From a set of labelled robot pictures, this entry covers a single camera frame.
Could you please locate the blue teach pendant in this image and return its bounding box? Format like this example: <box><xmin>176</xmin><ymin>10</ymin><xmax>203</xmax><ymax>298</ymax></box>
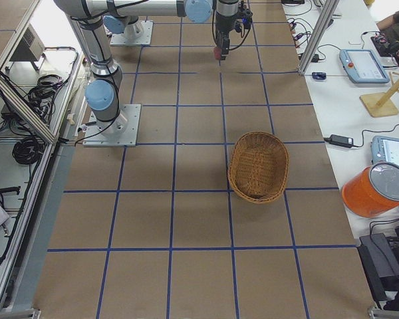
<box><xmin>339</xmin><ymin>49</ymin><xmax>390</xmax><ymax>84</ymax></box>
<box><xmin>370</xmin><ymin>136</ymin><xmax>399</xmax><ymax>166</ymax></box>

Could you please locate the red apple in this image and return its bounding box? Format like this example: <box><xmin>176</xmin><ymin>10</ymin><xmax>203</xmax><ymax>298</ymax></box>
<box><xmin>213</xmin><ymin>47</ymin><xmax>221</xmax><ymax>60</ymax></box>

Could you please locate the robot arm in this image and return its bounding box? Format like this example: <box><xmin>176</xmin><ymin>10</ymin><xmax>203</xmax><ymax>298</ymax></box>
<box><xmin>55</xmin><ymin>1</ymin><xmax>143</xmax><ymax>136</ymax></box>
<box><xmin>104</xmin><ymin>1</ymin><xmax>253</xmax><ymax>60</ymax></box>

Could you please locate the small blue device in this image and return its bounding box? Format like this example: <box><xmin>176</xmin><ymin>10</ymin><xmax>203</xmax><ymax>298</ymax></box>
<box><xmin>311</xmin><ymin>72</ymin><xmax>327</xmax><ymax>80</ymax></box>

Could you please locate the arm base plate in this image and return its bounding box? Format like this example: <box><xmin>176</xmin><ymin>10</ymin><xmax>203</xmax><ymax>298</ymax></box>
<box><xmin>109</xmin><ymin>21</ymin><xmax>154</xmax><ymax>47</ymax></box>
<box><xmin>82</xmin><ymin>104</ymin><xmax>142</xmax><ymax>147</ymax></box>

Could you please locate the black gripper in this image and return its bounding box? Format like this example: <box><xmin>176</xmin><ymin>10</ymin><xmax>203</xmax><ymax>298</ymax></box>
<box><xmin>215</xmin><ymin>0</ymin><xmax>238</xmax><ymax>60</ymax></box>

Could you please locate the black power adapter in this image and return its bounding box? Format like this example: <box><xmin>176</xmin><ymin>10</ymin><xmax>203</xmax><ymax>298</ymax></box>
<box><xmin>324</xmin><ymin>134</ymin><xmax>354</xmax><ymax>148</ymax></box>

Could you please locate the wooden stand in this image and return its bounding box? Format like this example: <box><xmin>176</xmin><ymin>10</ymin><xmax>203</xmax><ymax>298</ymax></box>
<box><xmin>360</xmin><ymin>79</ymin><xmax>399</xmax><ymax>118</ymax></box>

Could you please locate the wicker basket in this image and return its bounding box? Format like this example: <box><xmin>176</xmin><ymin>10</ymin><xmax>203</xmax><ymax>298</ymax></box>
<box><xmin>227</xmin><ymin>132</ymin><xmax>289</xmax><ymax>204</ymax></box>

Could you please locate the orange bucket with lid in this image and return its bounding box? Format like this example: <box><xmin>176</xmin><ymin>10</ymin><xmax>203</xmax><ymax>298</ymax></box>
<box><xmin>341</xmin><ymin>161</ymin><xmax>399</xmax><ymax>218</ymax></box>

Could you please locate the aluminium frame post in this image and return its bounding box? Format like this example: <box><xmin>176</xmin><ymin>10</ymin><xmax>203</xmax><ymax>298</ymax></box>
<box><xmin>298</xmin><ymin>0</ymin><xmax>339</xmax><ymax>75</ymax></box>

